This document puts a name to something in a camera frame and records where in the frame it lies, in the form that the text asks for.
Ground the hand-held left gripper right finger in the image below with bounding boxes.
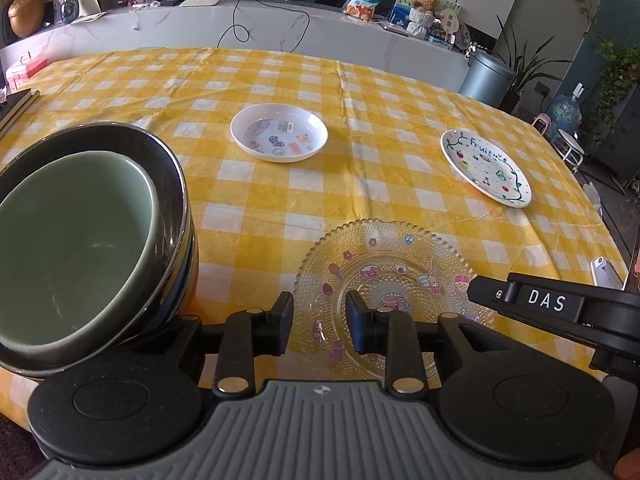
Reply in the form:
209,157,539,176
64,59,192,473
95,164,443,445
346,290,501,397

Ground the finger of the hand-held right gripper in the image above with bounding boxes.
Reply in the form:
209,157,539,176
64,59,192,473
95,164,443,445
467,272,585,328

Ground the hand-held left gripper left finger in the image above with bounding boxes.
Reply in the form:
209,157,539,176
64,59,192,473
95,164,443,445
170,291,296,400

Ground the clear glass plate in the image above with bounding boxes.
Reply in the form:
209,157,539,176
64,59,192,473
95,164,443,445
292,218,496,383

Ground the green ceramic bowl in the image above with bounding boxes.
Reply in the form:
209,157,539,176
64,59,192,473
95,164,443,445
0,151,161,361

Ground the person's right hand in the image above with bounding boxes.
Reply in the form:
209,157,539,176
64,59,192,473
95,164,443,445
612,452,640,480

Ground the white flat device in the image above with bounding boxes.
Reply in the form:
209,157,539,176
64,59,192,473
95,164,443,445
591,256,628,289

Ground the white fruit-print plate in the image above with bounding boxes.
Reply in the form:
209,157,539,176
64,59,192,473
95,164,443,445
440,129,532,209

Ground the white round stool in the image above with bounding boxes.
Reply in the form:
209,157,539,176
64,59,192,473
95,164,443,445
557,129,587,171

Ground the grey side cabinet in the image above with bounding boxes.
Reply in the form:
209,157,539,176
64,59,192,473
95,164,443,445
600,105,640,192

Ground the small white sticker-print plate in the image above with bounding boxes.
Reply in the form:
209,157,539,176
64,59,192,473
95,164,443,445
230,102,329,163

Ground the blue water jug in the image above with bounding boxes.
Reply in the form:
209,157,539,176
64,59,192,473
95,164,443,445
546,94,583,133

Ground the silver trash bin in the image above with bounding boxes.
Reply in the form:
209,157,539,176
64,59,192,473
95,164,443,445
459,50,517,108

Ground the long-leaf potted plant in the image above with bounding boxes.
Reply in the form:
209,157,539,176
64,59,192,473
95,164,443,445
495,15,572,114

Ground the yellow checkered tablecloth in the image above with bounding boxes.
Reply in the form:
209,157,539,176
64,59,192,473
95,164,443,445
0,47,628,426

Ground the hanging green vine plant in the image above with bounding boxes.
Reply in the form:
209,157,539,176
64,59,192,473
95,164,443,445
582,40,640,131

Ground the round decorative fan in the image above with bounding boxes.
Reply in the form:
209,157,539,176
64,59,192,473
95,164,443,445
451,22,474,52

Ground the brown teddy bear in basket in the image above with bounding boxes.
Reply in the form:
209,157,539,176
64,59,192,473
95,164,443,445
407,0,442,39

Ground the white marble tv console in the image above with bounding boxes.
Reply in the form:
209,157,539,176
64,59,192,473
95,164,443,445
0,0,471,93

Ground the black notebook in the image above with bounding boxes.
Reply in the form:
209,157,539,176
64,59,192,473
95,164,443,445
0,89,41,137

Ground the pink box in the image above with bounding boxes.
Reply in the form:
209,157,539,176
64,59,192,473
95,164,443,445
5,52,48,90

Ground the gold vase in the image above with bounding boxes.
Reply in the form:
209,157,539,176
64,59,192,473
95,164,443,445
9,0,47,38

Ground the black cable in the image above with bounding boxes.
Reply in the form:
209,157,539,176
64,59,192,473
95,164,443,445
217,0,311,54

